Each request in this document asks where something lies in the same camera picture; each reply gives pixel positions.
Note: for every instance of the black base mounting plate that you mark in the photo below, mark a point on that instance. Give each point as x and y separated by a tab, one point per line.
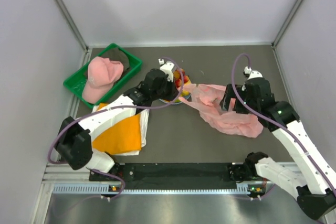
183	175

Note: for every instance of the white folded cloth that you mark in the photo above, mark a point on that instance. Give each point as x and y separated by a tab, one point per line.
144	127

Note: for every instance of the dark grey cloth in bin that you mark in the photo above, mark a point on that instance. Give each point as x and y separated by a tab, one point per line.
120	57

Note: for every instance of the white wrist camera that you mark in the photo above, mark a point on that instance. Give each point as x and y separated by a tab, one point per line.
168	67
250	73

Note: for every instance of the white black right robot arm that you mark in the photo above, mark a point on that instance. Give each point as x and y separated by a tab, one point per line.
314	188

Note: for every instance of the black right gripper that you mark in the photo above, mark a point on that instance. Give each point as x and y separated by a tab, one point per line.
224	103

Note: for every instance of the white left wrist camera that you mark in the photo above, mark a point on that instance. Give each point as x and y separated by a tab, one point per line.
168	67

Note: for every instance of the orange folded cloth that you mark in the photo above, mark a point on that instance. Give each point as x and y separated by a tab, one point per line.
118	137

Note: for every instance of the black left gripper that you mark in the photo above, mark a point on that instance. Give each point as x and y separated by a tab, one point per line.
173	91

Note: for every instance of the pink baseball cap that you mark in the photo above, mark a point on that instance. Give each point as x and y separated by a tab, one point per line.
94	91

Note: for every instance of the pink plastic bag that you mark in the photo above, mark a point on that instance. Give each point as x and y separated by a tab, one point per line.
205	98

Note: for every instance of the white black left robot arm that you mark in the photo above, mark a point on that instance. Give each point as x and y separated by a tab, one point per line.
74	140

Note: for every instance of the grey slotted cable duct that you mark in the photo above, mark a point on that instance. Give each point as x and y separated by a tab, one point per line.
105	189

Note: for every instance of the green plastic bin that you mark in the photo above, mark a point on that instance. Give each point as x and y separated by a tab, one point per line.
76	82

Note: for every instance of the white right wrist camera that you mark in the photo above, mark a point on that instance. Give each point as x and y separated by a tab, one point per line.
250	73

